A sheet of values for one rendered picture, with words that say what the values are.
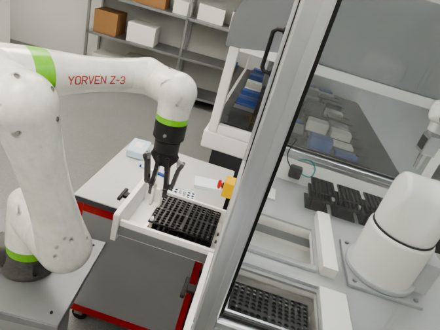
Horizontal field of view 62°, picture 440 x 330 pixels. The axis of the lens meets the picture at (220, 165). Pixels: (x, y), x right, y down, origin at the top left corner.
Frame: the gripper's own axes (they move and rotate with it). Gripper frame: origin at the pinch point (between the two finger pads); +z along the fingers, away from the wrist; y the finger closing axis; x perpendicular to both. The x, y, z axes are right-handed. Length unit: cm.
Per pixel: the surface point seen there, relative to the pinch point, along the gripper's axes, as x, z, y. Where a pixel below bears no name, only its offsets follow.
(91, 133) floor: -213, 98, 125
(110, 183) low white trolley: -32.6, 23.6, 28.6
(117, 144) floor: -207, 99, 96
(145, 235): 4.8, 13.0, 0.2
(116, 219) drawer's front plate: 6.4, 8.8, 9.7
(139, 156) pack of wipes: -60, 21, 26
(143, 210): -12.0, 16.3, 6.6
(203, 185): -52, 23, -9
